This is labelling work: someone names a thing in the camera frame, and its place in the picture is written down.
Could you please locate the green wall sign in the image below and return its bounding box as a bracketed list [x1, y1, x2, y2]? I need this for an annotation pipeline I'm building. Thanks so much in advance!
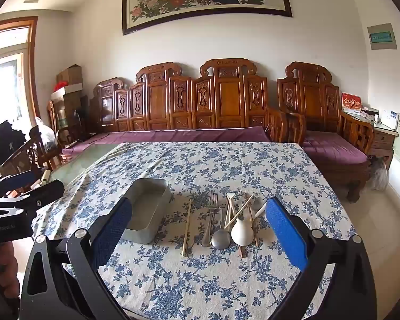
[367, 23, 398, 50]

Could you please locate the grey feather duster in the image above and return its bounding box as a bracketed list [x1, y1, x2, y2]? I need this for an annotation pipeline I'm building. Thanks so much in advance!
[367, 155, 390, 192]

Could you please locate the white cardboard box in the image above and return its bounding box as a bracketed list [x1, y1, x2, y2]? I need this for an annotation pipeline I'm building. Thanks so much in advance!
[51, 83, 84, 101]

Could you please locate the wooden side table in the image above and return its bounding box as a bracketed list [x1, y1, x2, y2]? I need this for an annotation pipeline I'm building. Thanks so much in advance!
[363, 120, 399, 170]

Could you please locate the metal tray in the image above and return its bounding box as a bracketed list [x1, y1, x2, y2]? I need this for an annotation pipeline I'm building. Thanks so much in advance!
[121, 178, 173, 245]

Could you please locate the large cardboard box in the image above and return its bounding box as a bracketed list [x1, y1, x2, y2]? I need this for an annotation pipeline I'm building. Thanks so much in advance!
[51, 91, 87, 130]

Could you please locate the black bag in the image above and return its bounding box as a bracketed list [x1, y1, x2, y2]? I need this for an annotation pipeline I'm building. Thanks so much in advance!
[0, 119, 29, 167]

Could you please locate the metal spoon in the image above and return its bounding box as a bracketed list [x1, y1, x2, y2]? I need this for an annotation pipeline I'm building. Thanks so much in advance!
[211, 207, 232, 250]

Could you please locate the blue floral tablecloth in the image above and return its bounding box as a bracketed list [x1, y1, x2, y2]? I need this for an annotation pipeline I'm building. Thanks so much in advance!
[31, 142, 357, 320]

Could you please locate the framed floral painting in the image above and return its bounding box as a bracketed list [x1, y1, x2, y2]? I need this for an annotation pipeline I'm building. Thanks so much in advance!
[122, 0, 293, 36]

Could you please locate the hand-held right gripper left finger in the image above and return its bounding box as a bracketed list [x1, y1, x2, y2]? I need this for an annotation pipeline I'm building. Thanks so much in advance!
[19, 196, 134, 320]

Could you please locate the white desk calendar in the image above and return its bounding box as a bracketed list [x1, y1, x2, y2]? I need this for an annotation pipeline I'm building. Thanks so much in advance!
[380, 109, 400, 130]

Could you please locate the carved wooden armchair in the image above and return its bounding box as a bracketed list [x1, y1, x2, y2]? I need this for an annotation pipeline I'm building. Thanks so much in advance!
[276, 61, 375, 204]

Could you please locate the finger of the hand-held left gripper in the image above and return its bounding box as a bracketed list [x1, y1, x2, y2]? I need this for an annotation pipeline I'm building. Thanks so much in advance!
[0, 179, 65, 221]
[0, 170, 37, 199]

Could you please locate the red box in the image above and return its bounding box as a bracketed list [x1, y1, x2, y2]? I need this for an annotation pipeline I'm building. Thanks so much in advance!
[341, 91, 362, 113]

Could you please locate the wood framed window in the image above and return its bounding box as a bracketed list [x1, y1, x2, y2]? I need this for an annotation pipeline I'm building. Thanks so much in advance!
[0, 17, 41, 134]

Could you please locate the brown cardboard box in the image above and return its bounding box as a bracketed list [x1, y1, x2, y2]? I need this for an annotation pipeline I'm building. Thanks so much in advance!
[56, 64, 84, 85]

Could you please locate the metal fork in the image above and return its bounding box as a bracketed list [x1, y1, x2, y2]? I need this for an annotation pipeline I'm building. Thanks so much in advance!
[201, 191, 219, 248]

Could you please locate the purple armchair cushion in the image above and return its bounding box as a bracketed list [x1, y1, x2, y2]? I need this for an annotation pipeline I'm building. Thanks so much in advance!
[302, 131, 369, 165]

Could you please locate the person's left hand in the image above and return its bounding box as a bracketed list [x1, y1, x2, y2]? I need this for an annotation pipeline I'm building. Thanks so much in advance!
[0, 240, 19, 310]

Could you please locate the purple sofa cushion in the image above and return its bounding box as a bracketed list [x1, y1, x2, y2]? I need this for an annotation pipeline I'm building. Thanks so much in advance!
[61, 127, 272, 161]

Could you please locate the wooden chair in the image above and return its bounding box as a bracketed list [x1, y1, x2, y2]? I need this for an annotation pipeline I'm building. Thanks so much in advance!
[0, 125, 62, 179]
[46, 101, 74, 147]

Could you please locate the dark wooden chopstick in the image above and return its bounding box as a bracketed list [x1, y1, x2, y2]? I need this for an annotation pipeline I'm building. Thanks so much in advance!
[243, 192, 259, 249]

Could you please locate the carved wooden sofa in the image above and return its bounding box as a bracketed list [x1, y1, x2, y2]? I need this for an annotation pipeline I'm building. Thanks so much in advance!
[88, 58, 289, 144]

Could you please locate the large white spoon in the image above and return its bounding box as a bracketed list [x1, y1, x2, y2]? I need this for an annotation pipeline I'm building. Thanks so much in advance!
[226, 192, 254, 245]

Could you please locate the clear plastic bag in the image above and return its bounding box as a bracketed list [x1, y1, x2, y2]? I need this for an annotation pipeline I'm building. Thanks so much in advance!
[35, 117, 62, 150]

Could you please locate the white plastic utensil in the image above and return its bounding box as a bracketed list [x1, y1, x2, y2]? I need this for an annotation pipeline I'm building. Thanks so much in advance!
[223, 200, 234, 229]

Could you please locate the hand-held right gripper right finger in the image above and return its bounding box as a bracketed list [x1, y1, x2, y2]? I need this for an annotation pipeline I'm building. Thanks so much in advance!
[265, 197, 377, 320]

